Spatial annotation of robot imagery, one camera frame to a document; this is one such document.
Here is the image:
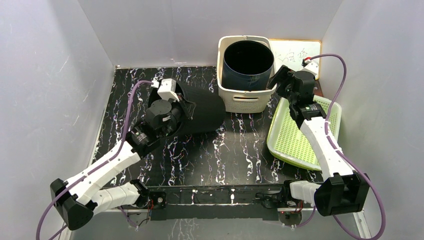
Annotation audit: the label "dark blue plastic bin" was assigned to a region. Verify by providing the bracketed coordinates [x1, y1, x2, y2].
[221, 40, 274, 91]

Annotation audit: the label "black ribbed plastic bin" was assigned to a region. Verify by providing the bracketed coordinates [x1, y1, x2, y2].
[148, 80, 226, 137]

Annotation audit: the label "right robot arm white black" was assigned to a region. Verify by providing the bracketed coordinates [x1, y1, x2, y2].
[270, 65, 370, 217]

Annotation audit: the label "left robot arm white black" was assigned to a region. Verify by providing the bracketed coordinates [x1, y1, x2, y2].
[50, 98, 197, 231]

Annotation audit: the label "dark book three days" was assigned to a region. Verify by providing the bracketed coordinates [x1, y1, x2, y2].
[313, 80, 324, 97]

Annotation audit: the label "small whiteboard with writing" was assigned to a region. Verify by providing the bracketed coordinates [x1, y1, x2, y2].
[269, 39, 322, 76]

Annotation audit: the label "green perforated plastic basket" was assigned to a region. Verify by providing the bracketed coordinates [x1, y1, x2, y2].
[266, 98, 321, 171]

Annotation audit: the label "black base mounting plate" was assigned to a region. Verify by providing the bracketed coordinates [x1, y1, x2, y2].
[145, 185, 316, 223]

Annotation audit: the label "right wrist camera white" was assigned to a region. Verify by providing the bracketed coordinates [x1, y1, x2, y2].
[301, 57, 320, 80]

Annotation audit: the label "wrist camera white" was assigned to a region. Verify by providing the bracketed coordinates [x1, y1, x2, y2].
[301, 57, 320, 80]
[152, 78, 180, 102]

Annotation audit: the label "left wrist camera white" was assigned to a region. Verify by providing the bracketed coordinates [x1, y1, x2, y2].
[152, 78, 180, 102]

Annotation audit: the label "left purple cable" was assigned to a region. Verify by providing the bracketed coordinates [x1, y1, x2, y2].
[35, 80, 160, 240]

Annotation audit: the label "aluminium rail frame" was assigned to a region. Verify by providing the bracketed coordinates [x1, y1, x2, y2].
[59, 198, 374, 240]

